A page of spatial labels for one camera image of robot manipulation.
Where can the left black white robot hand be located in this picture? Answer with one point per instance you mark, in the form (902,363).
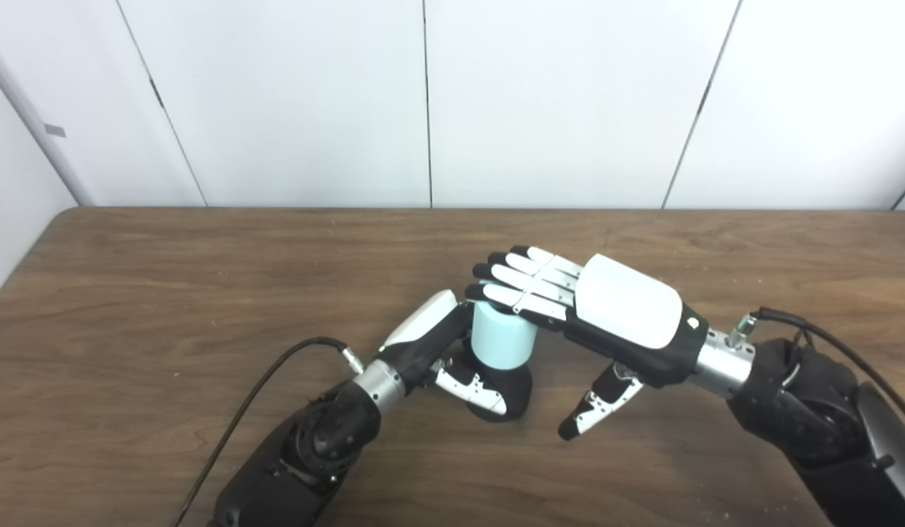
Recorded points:
(423,340)

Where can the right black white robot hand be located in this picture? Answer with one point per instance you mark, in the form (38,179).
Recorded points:
(628,322)

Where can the light blue cylinder cup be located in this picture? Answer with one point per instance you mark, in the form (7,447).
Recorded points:
(500,340)

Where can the black funnel-shaped nozzle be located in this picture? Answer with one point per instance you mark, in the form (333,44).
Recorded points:
(511,391)

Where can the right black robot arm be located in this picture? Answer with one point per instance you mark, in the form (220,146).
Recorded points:
(818,424)

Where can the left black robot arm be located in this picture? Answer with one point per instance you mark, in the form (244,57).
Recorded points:
(306,446)

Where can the small grey wall tag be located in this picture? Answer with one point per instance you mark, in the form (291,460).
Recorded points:
(55,130)

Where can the white corner wall post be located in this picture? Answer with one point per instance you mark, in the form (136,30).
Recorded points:
(39,124)

